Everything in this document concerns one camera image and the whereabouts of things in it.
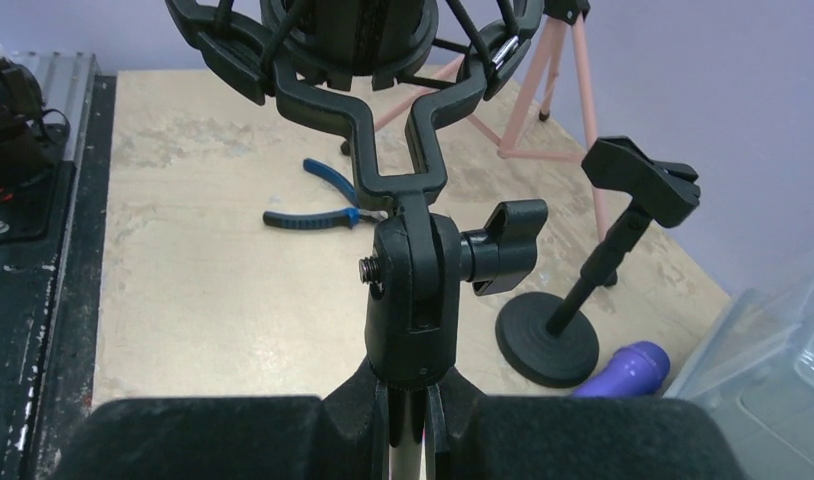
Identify translucent plastic storage box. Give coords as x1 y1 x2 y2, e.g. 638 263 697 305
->
665 249 814 479

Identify pink music stand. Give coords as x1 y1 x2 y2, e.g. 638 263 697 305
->
340 0 619 287

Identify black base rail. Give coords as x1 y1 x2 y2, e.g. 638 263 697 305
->
0 52 117 479

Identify silver condenser microphone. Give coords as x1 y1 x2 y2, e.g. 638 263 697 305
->
281 0 439 83

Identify blue-handled pliers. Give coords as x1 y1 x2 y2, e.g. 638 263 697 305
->
261 157 388 232

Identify purple microphone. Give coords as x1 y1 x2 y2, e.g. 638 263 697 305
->
571 341 671 398

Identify black round-base mic stand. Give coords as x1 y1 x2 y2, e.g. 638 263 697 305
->
495 136 701 388

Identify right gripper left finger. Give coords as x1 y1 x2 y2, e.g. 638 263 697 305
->
52 364 387 479

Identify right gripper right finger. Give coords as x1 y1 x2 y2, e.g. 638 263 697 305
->
425 369 745 479

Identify black tripod mic stand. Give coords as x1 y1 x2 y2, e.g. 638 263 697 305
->
167 1 547 479

